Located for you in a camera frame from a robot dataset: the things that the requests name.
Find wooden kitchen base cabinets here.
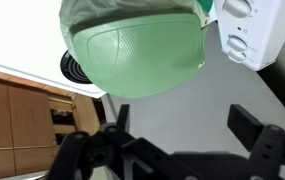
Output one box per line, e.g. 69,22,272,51
0,66,108,180

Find white electric stove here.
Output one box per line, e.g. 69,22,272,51
0,0,285,180

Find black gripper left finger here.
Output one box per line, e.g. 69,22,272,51
45,104,203,180

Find small black coil burner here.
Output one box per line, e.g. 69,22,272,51
59,49,93,85

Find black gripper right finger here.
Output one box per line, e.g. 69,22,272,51
227,104,285,180

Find round white stove knob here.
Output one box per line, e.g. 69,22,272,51
227,49,247,65
221,0,253,20
226,34,249,53

